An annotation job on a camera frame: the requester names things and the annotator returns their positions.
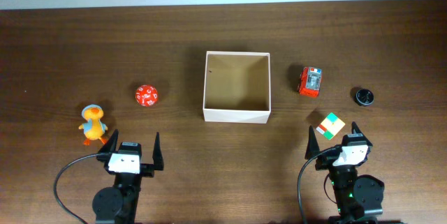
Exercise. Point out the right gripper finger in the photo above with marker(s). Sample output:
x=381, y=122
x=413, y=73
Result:
x=312, y=145
x=355, y=129

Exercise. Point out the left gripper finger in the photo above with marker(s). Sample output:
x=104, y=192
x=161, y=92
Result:
x=110, y=146
x=157, y=155

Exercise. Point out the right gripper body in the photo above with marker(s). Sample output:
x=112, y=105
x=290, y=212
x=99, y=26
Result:
x=327, y=158

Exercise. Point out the colourful puzzle cube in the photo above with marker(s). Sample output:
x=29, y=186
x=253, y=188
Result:
x=330, y=126

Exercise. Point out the black round cap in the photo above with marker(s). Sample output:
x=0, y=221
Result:
x=364, y=97

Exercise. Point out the red toy car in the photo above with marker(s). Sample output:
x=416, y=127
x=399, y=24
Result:
x=310, y=82

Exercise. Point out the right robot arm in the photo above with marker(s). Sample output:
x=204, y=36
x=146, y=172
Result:
x=358, y=198

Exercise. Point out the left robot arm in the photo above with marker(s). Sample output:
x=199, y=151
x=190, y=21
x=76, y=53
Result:
x=118, y=203

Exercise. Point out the orange plush duck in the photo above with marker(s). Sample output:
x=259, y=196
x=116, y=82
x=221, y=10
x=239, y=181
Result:
x=93, y=128

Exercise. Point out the red letter ball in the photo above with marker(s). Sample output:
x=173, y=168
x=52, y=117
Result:
x=146, y=95

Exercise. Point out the white cardboard box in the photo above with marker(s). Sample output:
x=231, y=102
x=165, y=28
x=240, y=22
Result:
x=237, y=87

